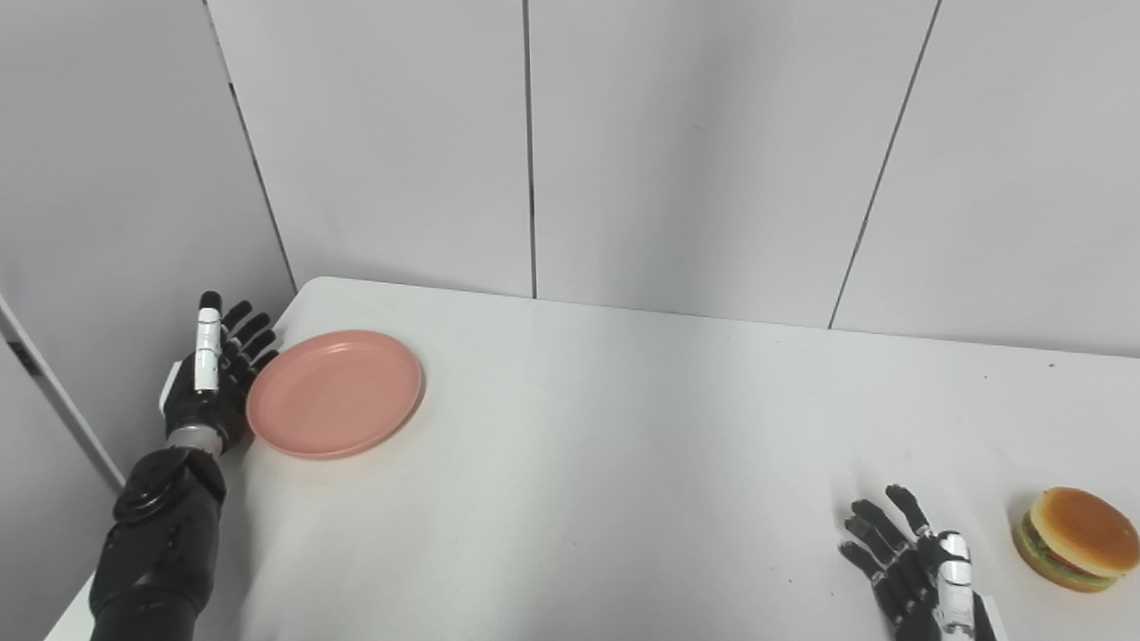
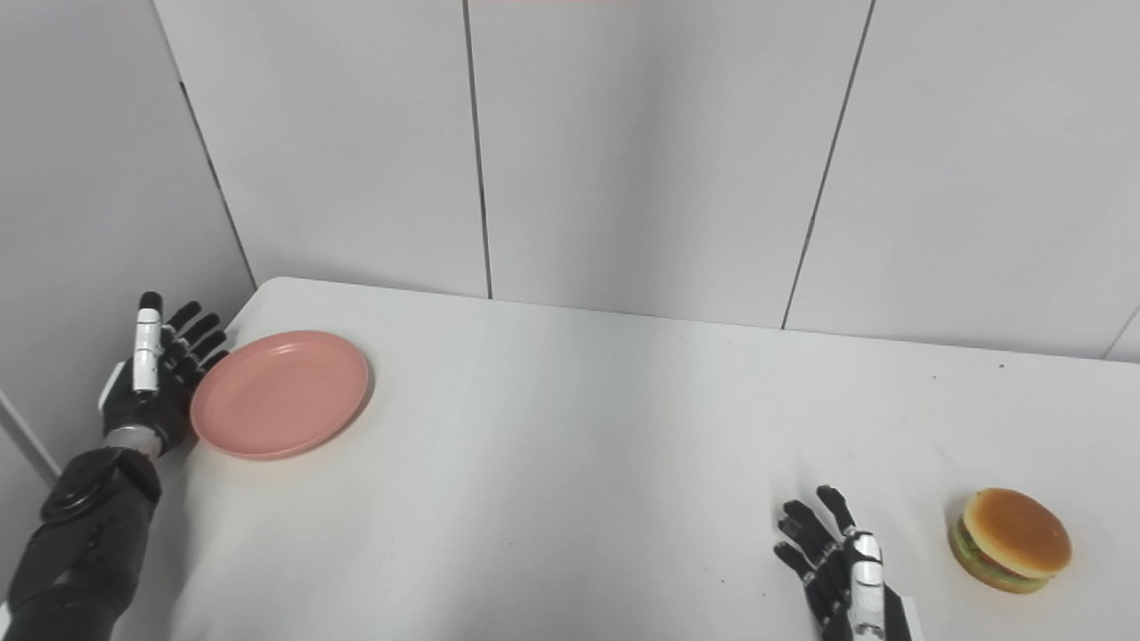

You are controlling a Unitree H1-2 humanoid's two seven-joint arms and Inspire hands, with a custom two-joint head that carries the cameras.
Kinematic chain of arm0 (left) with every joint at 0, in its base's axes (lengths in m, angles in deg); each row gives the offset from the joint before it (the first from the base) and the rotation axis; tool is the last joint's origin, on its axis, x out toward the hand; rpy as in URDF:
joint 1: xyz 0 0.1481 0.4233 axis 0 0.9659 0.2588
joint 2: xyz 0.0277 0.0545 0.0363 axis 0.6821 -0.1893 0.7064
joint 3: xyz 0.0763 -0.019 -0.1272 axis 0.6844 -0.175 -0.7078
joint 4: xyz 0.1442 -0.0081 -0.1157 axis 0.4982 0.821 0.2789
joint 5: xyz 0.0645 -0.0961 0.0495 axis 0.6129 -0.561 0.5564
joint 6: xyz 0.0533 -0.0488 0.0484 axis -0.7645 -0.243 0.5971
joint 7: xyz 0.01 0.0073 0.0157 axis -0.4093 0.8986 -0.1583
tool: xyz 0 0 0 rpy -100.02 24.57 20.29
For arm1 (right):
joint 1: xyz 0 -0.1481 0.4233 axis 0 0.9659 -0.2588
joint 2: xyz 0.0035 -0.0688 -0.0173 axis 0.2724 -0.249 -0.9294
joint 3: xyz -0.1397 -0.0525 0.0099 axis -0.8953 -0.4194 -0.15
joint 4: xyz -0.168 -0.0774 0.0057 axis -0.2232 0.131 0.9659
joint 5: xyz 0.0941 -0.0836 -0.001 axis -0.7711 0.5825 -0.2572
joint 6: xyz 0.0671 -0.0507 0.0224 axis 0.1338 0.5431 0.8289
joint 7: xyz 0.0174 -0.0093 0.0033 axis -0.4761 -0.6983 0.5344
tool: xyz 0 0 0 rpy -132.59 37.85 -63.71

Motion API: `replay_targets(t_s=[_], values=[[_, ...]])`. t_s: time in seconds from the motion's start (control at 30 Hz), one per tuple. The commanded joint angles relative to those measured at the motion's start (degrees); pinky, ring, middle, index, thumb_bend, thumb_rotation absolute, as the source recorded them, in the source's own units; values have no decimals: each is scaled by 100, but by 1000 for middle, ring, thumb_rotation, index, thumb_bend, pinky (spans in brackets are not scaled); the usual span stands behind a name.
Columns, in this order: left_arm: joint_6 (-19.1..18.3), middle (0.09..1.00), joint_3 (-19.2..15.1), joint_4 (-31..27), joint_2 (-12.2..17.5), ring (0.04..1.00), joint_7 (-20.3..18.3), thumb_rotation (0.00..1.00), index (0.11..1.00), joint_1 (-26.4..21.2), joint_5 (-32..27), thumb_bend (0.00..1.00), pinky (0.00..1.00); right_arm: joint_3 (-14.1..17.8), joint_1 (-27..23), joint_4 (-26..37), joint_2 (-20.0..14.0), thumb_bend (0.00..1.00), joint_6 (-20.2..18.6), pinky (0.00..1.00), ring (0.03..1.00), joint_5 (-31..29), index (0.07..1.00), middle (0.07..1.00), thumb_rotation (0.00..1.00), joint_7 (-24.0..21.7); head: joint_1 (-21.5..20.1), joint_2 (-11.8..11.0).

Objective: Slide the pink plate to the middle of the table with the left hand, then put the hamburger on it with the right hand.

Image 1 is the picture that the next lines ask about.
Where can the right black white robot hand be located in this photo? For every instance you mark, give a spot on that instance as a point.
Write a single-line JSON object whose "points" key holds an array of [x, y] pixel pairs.
{"points": [[926, 579]]}

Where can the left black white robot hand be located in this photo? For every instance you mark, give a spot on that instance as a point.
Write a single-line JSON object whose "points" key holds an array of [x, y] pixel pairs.
{"points": [[207, 383]]}

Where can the pink round plate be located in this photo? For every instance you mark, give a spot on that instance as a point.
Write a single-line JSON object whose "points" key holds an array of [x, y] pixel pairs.
{"points": [[335, 393]]}

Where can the toy hamburger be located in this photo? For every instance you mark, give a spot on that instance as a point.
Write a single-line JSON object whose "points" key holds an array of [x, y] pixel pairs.
{"points": [[1078, 538]]}

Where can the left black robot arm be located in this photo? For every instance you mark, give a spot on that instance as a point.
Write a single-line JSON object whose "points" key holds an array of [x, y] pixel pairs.
{"points": [[160, 543]]}

